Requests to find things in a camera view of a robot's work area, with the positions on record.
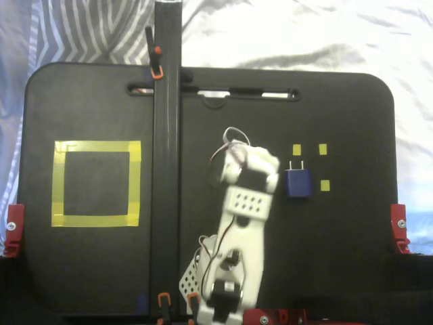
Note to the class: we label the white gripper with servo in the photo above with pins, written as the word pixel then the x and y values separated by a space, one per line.
pixel 267 158

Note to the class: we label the blue white charger block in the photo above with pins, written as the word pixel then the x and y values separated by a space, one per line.
pixel 297 184

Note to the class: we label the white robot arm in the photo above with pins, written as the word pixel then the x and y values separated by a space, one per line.
pixel 243 243

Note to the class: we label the small yellow tape marker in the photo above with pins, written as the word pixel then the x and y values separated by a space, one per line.
pixel 297 149
pixel 323 149
pixel 325 185

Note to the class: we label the black divider bar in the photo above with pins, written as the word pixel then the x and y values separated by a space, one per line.
pixel 165 135

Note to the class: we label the red table clamp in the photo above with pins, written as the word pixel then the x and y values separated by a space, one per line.
pixel 399 216
pixel 15 216

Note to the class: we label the small orange base clamp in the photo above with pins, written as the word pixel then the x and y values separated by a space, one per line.
pixel 193 299

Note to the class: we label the orange black spring clamp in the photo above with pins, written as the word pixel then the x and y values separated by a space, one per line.
pixel 155 50
pixel 164 299

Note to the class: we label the red screw C-clamp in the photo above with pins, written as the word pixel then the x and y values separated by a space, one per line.
pixel 294 316

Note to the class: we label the yellow tape square outline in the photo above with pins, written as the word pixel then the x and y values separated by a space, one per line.
pixel 94 220

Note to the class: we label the blue tape piece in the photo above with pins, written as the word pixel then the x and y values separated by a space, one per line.
pixel 142 303

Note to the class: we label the black curved backdrop board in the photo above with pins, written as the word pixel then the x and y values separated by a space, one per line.
pixel 406 287

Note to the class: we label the red pole base bracket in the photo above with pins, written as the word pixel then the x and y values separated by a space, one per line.
pixel 253 316

